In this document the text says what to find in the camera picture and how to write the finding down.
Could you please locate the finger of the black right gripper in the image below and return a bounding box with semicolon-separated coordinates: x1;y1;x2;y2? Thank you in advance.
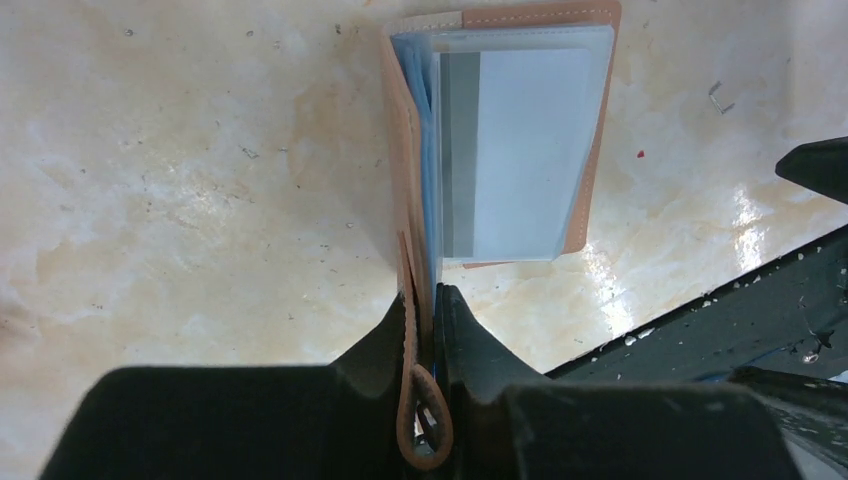
775;137;848;204

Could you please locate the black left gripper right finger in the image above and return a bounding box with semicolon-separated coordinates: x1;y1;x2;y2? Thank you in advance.
434;284;801;479

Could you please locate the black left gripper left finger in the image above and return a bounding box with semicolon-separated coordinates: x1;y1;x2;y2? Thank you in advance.
41;298;404;479

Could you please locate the grey credit card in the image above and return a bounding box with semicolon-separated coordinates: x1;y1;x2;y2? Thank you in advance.
439;48;593;262

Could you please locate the small metal staple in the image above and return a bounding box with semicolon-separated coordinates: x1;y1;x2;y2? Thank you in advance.
707;81;735;115

